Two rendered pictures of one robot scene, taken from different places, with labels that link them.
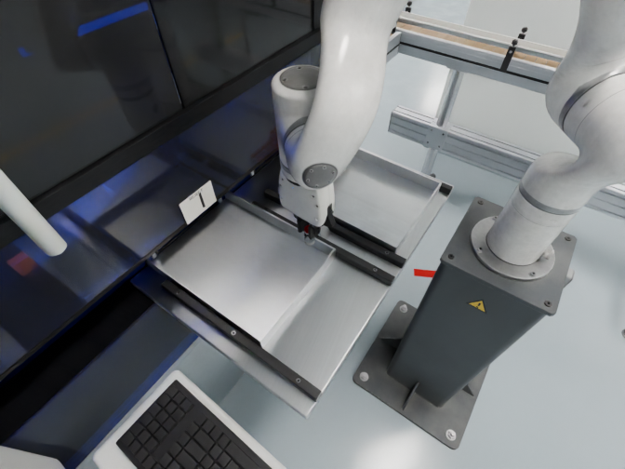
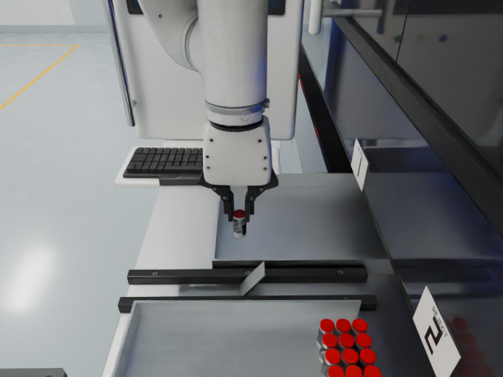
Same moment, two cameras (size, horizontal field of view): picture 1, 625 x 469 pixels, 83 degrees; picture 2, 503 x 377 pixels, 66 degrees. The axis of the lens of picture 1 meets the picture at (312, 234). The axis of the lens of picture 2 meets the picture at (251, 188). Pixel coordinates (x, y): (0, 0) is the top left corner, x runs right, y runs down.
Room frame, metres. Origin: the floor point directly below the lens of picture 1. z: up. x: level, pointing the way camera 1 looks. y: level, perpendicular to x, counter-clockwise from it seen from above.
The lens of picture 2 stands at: (0.87, -0.26, 1.39)
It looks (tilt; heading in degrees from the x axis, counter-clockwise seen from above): 36 degrees down; 145
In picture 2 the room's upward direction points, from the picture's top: straight up
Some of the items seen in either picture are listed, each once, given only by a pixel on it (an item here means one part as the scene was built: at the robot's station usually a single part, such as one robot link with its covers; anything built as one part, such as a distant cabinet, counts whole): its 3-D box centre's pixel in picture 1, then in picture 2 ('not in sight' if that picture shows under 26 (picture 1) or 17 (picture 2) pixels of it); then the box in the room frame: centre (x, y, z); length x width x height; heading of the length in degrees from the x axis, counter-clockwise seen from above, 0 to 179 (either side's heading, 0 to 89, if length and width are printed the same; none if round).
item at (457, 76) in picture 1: (436, 140); not in sight; (1.49, -0.63, 0.46); 0.09 x 0.09 x 0.77; 55
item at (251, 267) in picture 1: (240, 257); (303, 217); (0.46, 0.16, 0.90); 0.34 x 0.26 x 0.04; 55
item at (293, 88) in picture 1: (304, 121); (231, 45); (0.45, 0.01, 1.25); 0.09 x 0.08 x 0.13; 11
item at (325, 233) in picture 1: (339, 235); (220, 281); (0.51, -0.06, 0.91); 0.14 x 0.03 x 0.06; 56
